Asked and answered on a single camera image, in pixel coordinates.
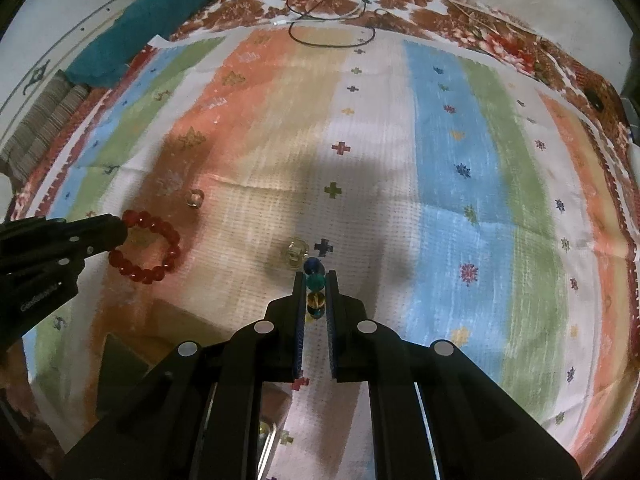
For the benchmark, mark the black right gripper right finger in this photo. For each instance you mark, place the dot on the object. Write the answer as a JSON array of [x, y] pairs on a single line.
[[360, 349]]

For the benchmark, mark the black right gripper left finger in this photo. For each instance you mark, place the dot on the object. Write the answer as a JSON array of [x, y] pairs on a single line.
[[271, 349]]

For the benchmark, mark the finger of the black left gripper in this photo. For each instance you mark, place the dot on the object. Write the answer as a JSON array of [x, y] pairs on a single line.
[[94, 235]]

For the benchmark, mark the left hand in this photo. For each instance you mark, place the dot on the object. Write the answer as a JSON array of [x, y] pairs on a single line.
[[23, 408]]

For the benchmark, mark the grey striped mattress edge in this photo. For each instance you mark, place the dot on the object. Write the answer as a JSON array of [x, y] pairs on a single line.
[[30, 140]]

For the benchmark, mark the striped colourful blanket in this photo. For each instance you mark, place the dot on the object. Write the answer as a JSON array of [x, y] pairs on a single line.
[[580, 385]]

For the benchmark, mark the teal pillow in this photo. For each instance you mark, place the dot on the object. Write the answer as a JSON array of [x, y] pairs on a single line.
[[105, 61]]

